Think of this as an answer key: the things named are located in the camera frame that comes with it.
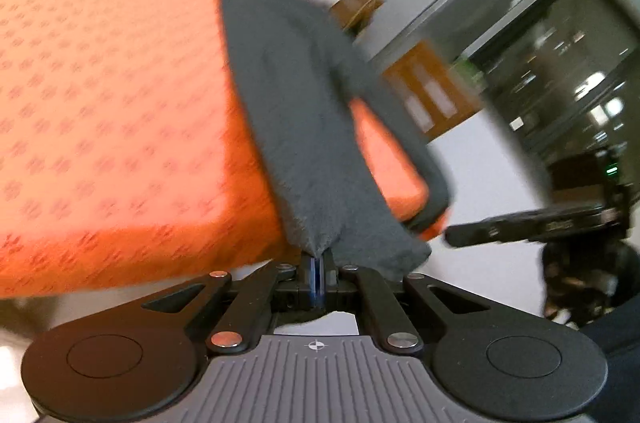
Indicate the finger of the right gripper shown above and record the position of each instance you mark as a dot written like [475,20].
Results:
[541,225]

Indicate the near wooden chair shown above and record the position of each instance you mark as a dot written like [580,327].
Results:
[435,96]

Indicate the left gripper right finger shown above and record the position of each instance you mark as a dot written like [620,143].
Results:
[367,295]

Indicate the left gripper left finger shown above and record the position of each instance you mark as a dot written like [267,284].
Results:
[273,289]

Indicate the dark grey sweatpants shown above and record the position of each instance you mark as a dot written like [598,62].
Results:
[297,74]

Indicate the orange floral table mat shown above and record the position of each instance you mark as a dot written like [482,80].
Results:
[126,153]

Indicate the wooden chair with bag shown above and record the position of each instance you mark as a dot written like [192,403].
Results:
[355,15]

